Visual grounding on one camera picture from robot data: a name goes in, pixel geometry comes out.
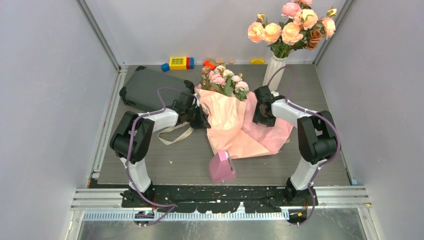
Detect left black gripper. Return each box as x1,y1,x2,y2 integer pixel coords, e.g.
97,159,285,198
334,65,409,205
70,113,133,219
185,104,210,129

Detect cream printed ribbon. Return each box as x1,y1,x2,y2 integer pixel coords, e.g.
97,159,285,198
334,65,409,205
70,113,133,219
156,122,194,146

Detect pink paper bouquet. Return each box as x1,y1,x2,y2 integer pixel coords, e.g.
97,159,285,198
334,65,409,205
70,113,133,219
195,64,293,159

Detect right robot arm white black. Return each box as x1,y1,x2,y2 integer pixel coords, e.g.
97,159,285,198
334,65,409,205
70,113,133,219
252,86,341,205

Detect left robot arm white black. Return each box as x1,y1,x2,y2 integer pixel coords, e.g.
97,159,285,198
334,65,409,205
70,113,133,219
109,92,211,207

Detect white ribbed vase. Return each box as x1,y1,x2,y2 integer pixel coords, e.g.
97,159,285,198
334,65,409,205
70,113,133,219
262,55,287,92

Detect peach pink flowers in vase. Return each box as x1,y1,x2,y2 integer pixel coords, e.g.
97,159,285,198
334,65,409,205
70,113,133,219
247,0,337,59

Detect small yellow toy block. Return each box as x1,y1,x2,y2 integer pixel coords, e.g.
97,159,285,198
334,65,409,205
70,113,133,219
250,58,265,65

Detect orange red toy block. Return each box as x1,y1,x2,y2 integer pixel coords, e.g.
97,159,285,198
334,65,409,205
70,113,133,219
203,60,216,70

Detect red blue toy block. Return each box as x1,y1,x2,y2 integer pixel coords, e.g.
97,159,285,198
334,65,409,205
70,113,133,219
185,57,195,70

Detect dark grey hard case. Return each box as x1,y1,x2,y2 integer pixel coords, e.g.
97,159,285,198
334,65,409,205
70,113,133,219
119,65,195,112

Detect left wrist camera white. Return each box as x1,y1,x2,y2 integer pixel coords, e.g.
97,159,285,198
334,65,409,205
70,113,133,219
192,93,201,107

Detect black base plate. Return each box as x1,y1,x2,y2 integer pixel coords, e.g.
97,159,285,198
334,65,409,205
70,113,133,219
120,185,319,214

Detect aluminium frame rail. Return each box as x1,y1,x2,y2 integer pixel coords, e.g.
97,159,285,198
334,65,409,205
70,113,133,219
71,186,372,222

